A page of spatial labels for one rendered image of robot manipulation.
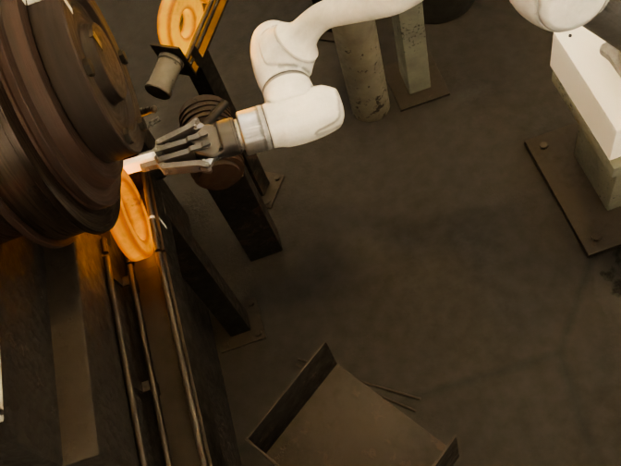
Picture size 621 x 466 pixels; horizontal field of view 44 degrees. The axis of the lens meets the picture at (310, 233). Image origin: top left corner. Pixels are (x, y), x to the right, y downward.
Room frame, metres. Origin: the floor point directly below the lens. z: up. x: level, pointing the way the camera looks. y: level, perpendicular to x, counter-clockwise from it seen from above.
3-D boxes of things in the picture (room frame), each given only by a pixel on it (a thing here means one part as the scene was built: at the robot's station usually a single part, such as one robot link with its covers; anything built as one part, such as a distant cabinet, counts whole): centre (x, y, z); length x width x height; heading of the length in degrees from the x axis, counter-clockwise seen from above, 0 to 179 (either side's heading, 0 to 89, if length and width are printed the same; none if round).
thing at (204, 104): (1.20, 0.14, 0.27); 0.22 x 0.13 x 0.53; 175
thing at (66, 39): (0.87, 0.20, 1.11); 0.28 x 0.06 x 0.28; 175
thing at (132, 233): (0.88, 0.31, 0.75); 0.18 x 0.03 x 0.18; 176
